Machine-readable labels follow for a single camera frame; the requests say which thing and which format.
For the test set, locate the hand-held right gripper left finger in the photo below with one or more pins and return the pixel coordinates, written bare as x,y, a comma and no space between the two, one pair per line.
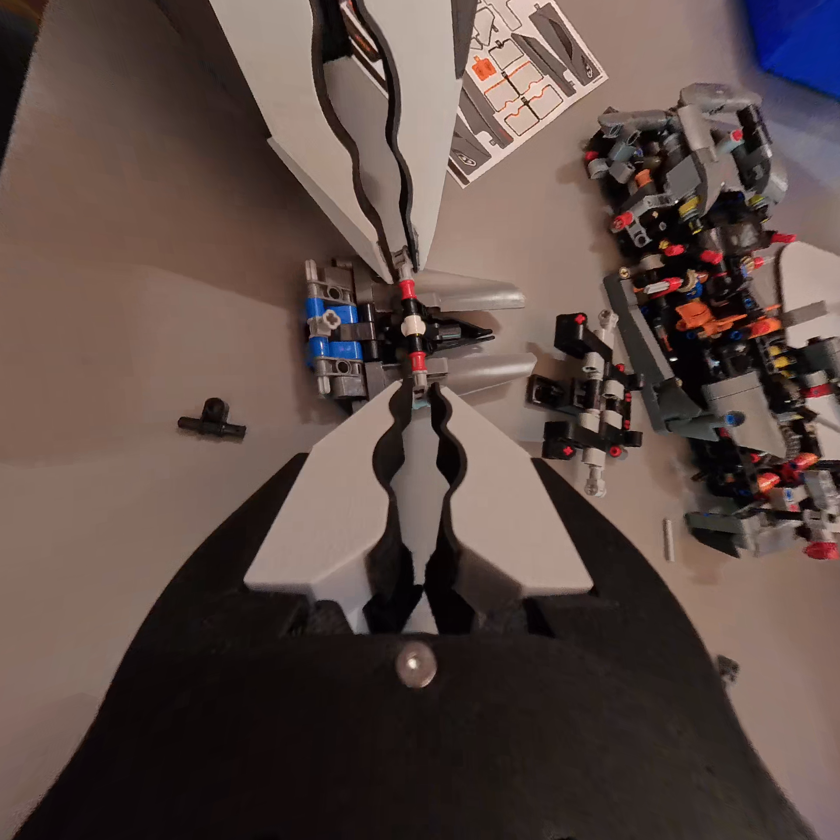
321,525

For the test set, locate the small grey square lego piece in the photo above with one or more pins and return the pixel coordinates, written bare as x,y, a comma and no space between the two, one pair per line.
727,669

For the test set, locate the grey blue lego wing assembly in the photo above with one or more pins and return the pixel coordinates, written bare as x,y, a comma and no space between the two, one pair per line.
341,328

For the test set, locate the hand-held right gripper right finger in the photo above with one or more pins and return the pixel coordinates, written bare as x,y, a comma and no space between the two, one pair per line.
518,525

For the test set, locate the light grey lego axle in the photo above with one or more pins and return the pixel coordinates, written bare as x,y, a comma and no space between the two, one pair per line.
669,539

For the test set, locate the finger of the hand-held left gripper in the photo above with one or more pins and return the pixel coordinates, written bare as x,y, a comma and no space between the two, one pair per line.
289,98
426,98

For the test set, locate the black lego connector piece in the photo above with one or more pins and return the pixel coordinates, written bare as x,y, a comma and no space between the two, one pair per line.
213,423

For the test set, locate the large lego car chassis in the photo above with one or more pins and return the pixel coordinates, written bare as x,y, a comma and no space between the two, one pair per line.
689,197

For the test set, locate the lego sticker sheet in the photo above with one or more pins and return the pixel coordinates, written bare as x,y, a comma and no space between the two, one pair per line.
525,85

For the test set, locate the blue storage bin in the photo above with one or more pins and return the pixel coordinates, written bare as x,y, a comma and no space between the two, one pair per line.
800,33

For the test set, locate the white book stand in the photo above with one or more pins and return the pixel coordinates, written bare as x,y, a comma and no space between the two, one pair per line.
807,289

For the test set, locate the black lego beam assembly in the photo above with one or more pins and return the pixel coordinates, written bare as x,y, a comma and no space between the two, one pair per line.
590,394

